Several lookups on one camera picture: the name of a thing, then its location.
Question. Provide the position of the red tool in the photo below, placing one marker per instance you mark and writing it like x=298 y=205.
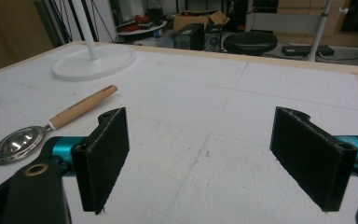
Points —
x=130 y=28
x=141 y=19

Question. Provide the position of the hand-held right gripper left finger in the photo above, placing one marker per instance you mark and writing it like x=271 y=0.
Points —
x=102 y=161

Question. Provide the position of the white desk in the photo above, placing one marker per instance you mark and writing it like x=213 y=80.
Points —
x=286 y=23

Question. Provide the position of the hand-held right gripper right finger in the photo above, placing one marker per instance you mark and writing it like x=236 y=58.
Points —
x=310 y=161

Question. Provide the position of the white round table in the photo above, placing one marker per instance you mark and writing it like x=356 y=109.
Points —
x=143 y=31

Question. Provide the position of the small blue container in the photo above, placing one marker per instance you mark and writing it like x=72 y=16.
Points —
x=158 y=33

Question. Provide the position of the brown cardboard panel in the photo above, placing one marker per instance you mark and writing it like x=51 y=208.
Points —
x=9 y=31

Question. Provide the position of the open cardboard box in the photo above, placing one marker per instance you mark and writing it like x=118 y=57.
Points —
x=189 y=21

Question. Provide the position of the white metal pole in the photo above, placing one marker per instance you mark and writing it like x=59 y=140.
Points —
x=318 y=34

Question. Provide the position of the flat black device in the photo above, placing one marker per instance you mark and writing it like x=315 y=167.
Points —
x=298 y=50

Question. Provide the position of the white lamp stand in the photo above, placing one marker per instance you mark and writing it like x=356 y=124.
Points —
x=105 y=62

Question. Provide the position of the grey-fronted computer tower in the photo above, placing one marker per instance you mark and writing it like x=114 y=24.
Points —
x=213 y=40

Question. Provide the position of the black round stool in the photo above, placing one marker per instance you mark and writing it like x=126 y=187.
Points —
x=250 y=42

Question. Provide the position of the black computer tower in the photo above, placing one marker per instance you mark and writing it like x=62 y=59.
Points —
x=189 y=37

